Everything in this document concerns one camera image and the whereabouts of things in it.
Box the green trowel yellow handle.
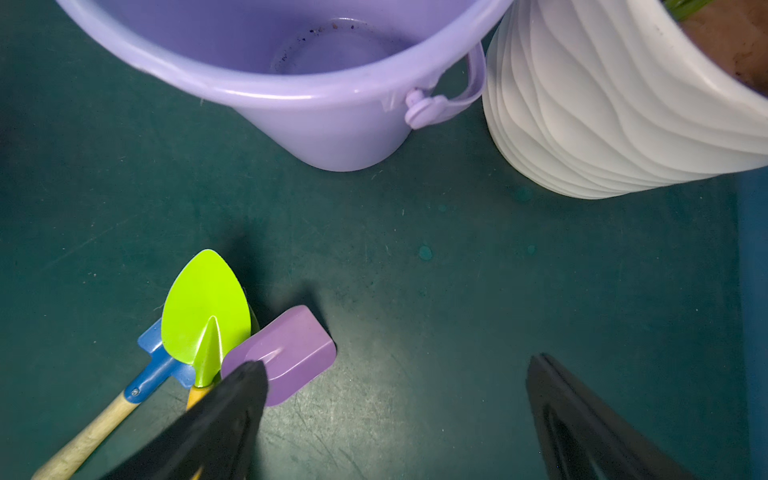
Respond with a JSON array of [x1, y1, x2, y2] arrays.
[[161, 249, 252, 410]]

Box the white ribbed plant pot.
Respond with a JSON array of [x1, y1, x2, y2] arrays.
[[482, 1, 767, 200]]

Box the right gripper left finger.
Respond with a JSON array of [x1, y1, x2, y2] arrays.
[[104, 361, 268, 479]]

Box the green artificial plant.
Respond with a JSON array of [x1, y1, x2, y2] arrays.
[[662, 0, 713, 22]]

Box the blue shovel wooden handle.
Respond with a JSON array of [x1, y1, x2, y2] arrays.
[[32, 319, 195, 479]]

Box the purple toy scoop pink handle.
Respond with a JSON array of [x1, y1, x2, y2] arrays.
[[221, 305, 337, 407]]

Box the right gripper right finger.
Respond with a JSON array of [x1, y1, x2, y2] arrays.
[[526, 353, 694, 479]]

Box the purple plastic bucket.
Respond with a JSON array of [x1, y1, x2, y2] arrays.
[[62, 1, 509, 172]]

